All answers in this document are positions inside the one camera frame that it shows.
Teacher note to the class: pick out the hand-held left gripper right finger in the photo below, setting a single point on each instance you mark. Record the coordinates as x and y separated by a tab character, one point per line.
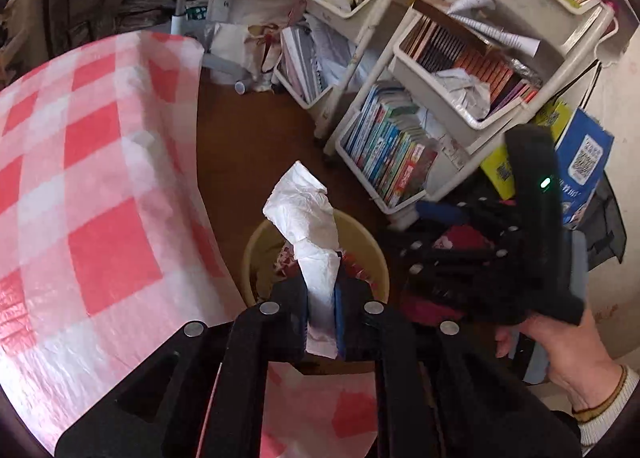
339	320

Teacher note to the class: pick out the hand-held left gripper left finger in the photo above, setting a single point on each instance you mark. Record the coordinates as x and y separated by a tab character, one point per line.
285	318

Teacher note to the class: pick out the white tissue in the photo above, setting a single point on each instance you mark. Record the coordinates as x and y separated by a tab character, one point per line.
305	218

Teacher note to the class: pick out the row of spiral notebooks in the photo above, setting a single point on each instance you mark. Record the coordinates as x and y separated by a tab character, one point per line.
302	63

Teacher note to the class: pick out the small cream book cart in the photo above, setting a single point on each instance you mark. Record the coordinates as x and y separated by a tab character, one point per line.
367	3

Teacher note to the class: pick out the person's right forearm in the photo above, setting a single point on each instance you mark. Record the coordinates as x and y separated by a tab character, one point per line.
605	413

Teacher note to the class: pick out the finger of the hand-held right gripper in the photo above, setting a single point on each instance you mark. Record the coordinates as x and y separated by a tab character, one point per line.
445	210
450	270

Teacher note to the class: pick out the row of orange dark books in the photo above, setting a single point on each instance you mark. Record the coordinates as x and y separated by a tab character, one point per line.
465	53

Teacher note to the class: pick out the plastic storage bags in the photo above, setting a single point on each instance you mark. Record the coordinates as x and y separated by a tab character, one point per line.
125	8

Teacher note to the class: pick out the person's right hand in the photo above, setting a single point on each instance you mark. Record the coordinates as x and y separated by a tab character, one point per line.
580	358

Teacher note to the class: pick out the rolled white papers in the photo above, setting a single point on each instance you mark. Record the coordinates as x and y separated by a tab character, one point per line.
480	3

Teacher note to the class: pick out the red white checked tablecloth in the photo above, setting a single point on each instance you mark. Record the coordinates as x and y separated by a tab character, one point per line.
100	163

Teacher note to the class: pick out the yellow trash bin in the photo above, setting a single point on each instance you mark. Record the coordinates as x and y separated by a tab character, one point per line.
360	238

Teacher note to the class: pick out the row of colourful children's books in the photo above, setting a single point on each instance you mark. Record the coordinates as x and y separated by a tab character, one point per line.
390	148

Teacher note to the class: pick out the grey crumpled paper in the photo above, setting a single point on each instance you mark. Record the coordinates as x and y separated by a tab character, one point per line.
462	93

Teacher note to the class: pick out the large cream book cart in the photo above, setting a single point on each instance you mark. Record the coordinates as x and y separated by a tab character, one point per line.
525	3

